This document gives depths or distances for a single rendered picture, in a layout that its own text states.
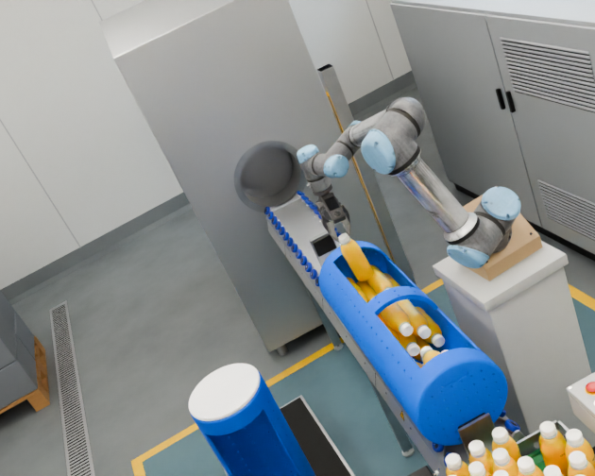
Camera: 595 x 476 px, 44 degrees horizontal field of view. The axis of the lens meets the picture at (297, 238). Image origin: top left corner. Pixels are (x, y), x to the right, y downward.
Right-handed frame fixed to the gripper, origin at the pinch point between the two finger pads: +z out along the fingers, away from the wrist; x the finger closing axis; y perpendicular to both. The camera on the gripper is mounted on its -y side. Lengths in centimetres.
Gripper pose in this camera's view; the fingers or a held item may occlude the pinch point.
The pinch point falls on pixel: (343, 236)
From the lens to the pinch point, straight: 262.4
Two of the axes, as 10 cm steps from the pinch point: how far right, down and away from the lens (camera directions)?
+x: -8.9, 4.5, -1.0
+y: -2.8, -3.7, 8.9
